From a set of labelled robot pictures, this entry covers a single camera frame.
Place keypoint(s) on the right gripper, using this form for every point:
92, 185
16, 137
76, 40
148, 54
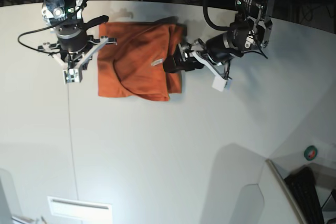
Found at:
72, 37

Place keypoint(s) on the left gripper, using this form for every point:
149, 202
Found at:
219, 49

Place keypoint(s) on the orange t-shirt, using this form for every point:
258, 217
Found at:
134, 66

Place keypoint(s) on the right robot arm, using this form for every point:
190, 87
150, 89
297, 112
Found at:
56, 12

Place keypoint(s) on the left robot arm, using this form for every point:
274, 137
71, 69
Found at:
253, 14

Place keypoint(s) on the green tape roll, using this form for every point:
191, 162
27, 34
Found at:
310, 153

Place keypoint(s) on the black keyboard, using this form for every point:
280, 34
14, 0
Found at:
302, 186

